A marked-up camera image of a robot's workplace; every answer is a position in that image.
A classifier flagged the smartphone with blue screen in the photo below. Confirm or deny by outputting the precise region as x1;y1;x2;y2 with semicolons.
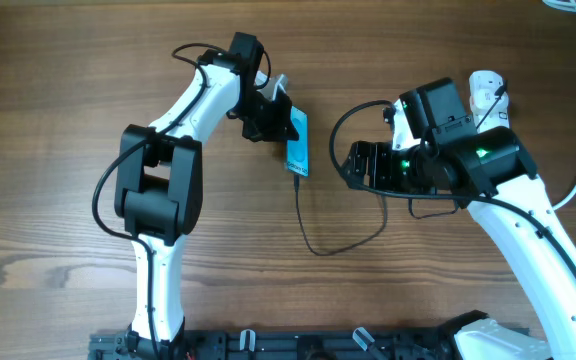
285;107;309;177

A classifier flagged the black USB charging cable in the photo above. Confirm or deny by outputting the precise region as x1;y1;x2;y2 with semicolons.
293;79;511;257

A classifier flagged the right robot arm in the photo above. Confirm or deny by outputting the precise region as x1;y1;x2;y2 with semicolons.
335;78;576;359

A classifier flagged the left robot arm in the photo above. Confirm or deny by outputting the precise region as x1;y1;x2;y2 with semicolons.
111;32;299;359

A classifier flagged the white charger plug adapter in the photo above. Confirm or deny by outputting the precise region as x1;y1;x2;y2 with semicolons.
469;70;504;115

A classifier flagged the white power strip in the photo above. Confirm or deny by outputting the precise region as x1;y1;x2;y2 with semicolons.
472;78;510;133

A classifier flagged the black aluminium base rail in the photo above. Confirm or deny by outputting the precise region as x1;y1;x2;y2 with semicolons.
88;327;461;360

